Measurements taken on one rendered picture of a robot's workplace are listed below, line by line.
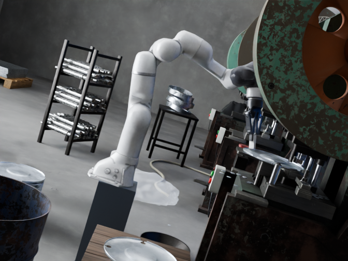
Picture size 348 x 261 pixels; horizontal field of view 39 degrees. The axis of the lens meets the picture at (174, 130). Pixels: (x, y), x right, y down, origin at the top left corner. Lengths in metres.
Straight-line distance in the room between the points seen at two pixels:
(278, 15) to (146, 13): 7.27
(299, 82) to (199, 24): 7.14
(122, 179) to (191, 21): 6.80
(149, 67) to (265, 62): 0.64
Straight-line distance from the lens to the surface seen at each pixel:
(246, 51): 3.58
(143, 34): 8.96
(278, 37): 1.79
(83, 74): 4.31
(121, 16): 9.06
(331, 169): 2.47
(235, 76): 2.33
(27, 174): 2.77
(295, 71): 1.80
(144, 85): 2.22
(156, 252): 1.96
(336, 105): 1.91
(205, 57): 2.28
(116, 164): 2.29
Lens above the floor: 1.10
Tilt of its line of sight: 8 degrees down
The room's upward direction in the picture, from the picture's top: 18 degrees clockwise
